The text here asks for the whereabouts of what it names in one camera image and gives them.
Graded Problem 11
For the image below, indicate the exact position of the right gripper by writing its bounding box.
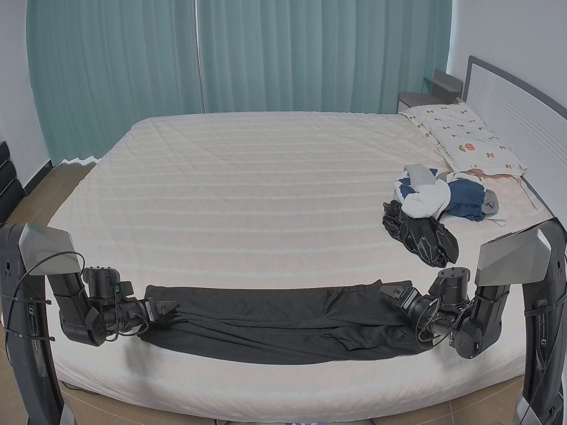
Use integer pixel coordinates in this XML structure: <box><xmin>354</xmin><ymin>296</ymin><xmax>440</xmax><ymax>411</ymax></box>
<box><xmin>398</xmin><ymin>287</ymin><xmax>439</xmax><ymax>328</ymax></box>

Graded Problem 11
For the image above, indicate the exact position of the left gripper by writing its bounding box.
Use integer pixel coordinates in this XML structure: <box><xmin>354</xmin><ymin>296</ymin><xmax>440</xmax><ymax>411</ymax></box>
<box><xmin>116</xmin><ymin>298</ymin><xmax>157</xmax><ymax>333</ymax></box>

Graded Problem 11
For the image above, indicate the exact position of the black T-shirt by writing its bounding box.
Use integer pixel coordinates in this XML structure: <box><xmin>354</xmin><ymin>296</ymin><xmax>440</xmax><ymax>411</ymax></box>
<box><xmin>137</xmin><ymin>279</ymin><xmax>432</xmax><ymax>366</ymax></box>

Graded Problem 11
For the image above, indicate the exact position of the pile of clothes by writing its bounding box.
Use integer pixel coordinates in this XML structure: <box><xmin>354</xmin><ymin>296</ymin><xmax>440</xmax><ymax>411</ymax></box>
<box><xmin>394</xmin><ymin>163</ymin><xmax>508</xmax><ymax>227</ymax></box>

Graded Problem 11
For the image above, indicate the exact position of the bed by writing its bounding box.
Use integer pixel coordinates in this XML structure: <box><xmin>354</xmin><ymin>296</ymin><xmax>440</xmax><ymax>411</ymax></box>
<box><xmin>9</xmin><ymin>55</ymin><xmax>567</xmax><ymax>419</ymax></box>

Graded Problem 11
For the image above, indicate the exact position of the black satin garment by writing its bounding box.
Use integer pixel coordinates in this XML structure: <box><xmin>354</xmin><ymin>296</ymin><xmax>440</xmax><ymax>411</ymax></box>
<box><xmin>382</xmin><ymin>200</ymin><xmax>459</xmax><ymax>268</ymax></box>

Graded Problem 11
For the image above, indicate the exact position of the white printed pillow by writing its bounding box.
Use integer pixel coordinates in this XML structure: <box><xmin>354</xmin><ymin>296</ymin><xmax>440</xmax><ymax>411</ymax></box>
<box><xmin>399</xmin><ymin>102</ymin><xmax>528</xmax><ymax>177</ymax></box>

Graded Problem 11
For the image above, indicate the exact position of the grey bedside table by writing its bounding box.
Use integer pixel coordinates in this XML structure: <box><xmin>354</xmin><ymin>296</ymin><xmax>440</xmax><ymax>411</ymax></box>
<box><xmin>399</xmin><ymin>69</ymin><xmax>463</xmax><ymax>114</ymax></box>

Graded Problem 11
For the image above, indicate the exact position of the blue-green curtain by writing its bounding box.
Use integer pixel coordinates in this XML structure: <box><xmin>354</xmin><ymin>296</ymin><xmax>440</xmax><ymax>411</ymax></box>
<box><xmin>197</xmin><ymin>0</ymin><xmax>452</xmax><ymax>115</ymax></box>
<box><xmin>27</xmin><ymin>0</ymin><xmax>204</xmax><ymax>167</ymax></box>

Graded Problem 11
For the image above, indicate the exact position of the black cable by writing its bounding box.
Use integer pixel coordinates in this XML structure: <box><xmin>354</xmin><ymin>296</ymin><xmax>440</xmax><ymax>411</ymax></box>
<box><xmin>20</xmin><ymin>251</ymin><xmax>86</xmax><ymax>282</ymax></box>
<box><xmin>418</xmin><ymin>328</ymin><xmax>446</xmax><ymax>349</ymax></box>

